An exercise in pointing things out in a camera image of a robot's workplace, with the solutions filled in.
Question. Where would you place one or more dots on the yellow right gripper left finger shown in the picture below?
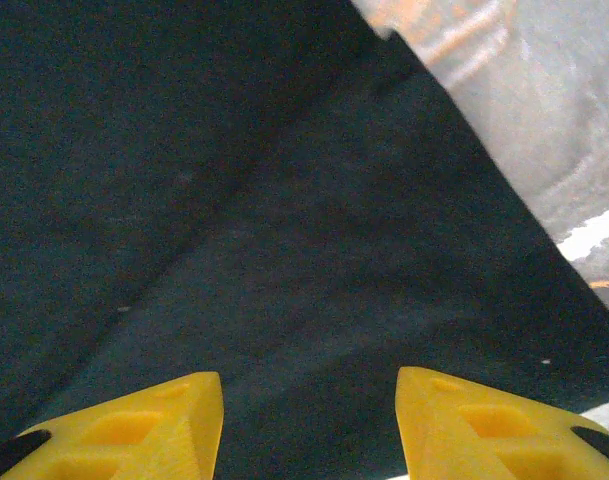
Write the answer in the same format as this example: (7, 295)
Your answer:
(149, 430)

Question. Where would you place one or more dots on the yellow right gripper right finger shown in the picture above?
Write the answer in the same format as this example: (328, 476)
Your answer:
(484, 430)

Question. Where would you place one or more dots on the black garment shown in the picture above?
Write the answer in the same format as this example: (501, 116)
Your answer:
(259, 200)

